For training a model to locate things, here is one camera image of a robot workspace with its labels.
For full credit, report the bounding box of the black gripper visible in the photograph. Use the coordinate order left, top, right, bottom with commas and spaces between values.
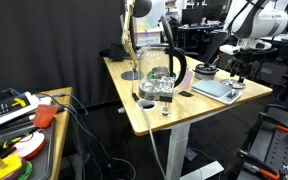
230, 49, 262, 84

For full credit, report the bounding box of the grey pot black lid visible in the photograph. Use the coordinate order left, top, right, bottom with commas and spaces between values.
193, 63, 219, 80

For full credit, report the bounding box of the silver pot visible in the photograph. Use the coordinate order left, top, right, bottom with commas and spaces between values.
150, 66, 171, 80

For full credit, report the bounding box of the white kitchen scale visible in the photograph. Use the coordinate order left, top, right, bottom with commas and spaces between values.
191, 78, 244, 106

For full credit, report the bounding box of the black office chair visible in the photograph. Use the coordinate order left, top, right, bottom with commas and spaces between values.
197, 30, 230, 66

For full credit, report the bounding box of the pink translucent cup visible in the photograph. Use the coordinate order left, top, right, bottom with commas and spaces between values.
179, 69, 194, 90

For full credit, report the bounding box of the black square patch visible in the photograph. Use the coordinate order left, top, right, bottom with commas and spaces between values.
178, 90, 194, 98

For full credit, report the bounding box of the green round coaster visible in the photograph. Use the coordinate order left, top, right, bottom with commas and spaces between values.
146, 71, 178, 81

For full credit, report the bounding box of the glass jar black band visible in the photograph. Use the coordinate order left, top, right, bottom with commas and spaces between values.
158, 76, 176, 117

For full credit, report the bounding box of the black perforated panel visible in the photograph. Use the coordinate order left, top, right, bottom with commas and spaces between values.
243, 106, 288, 180

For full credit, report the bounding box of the white printed cardboard box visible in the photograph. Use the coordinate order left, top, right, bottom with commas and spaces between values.
135, 27, 163, 48

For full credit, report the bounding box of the white desk leg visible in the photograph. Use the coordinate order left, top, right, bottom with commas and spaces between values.
165, 121, 225, 180

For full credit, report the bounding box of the black box beside monitor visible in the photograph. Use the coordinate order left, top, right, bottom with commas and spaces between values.
98, 42, 127, 63

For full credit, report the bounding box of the black curtain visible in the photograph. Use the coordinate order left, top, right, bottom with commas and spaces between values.
0, 0, 125, 108

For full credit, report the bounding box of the orange silicone cup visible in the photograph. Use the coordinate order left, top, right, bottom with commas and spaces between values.
32, 104, 59, 129

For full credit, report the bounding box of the grey tray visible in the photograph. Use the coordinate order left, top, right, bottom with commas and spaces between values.
0, 116, 57, 180

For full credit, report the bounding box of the pink white round toy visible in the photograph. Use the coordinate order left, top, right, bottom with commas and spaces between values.
12, 129, 47, 160

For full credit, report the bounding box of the green round toy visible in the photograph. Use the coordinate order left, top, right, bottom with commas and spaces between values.
17, 160, 33, 180

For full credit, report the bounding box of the black book yellow mark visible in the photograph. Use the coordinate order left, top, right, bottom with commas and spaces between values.
0, 94, 32, 122

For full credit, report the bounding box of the yellow toy block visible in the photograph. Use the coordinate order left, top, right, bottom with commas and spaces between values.
0, 153, 23, 180

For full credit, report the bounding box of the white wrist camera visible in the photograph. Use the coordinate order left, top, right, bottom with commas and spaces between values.
219, 44, 242, 56

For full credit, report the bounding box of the glass kettle black handle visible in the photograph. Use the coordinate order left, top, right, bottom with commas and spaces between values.
137, 14, 188, 101

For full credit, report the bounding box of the orange handled clamp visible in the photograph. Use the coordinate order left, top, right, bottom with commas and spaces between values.
237, 149, 282, 180
257, 111, 288, 134

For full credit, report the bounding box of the white power cable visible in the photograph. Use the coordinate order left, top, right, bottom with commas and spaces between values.
131, 92, 168, 180

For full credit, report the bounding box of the blue cable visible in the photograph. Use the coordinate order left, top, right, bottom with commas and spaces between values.
0, 87, 89, 117

